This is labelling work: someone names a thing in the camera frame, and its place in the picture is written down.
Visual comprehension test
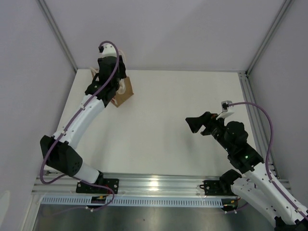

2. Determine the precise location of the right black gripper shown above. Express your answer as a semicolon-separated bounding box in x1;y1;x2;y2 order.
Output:
185;112;233;153

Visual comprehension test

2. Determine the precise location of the amber liquid clear bottle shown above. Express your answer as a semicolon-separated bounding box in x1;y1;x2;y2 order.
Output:
117;79;126;94

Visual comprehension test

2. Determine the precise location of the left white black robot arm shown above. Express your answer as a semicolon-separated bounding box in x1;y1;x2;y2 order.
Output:
39;55;127;193

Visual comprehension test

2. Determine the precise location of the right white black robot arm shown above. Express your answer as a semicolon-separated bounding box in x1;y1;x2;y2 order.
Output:
185;112;308;231

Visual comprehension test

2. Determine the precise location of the brown canvas tote bag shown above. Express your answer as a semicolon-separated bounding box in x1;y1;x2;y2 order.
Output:
89;49;134;108

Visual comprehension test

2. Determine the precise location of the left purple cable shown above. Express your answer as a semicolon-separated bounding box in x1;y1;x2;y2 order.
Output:
39;40;120;214

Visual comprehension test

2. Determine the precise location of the purple cable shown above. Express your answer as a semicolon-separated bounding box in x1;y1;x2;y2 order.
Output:
39;40;120;214
222;102;308;217

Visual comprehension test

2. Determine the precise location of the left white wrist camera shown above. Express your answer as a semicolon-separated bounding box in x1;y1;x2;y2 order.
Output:
99;43;117;58

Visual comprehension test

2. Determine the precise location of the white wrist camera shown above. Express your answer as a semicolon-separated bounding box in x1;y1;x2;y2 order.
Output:
99;43;117;58
216;101;234;120

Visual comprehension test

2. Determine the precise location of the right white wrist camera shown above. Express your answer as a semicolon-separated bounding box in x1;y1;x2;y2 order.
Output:
216;101;234;120

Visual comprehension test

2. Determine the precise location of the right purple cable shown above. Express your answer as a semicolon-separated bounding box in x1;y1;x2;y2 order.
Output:
222;102;308;217

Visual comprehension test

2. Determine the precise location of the right side aluminium rail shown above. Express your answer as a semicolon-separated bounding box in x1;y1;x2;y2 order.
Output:
238;71;280;179

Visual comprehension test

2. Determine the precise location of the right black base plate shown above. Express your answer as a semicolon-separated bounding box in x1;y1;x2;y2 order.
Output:
199;180;235;196

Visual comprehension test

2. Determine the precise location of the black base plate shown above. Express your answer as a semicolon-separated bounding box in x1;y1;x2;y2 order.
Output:
76;178;119;194
199;180;235;196

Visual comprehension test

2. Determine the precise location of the left aluminium frame post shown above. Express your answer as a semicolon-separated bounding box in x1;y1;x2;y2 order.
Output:
35;0;78;73

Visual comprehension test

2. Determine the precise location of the aluminium frame post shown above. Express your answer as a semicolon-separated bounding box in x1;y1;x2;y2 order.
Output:
245;0;295;77
35;0;78;73

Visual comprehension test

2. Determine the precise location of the aluminium mounting rail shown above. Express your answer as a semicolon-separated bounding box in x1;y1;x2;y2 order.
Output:
32;173;219;198

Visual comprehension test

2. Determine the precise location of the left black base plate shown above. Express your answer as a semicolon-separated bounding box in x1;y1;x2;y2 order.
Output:
76;178;119;194

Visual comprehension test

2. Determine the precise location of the white slotted cable duct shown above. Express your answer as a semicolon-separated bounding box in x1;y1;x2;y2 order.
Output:
41;195;223;208

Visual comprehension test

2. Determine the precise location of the right aluminium frame post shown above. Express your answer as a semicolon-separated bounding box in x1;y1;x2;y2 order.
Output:
245;0;295;77

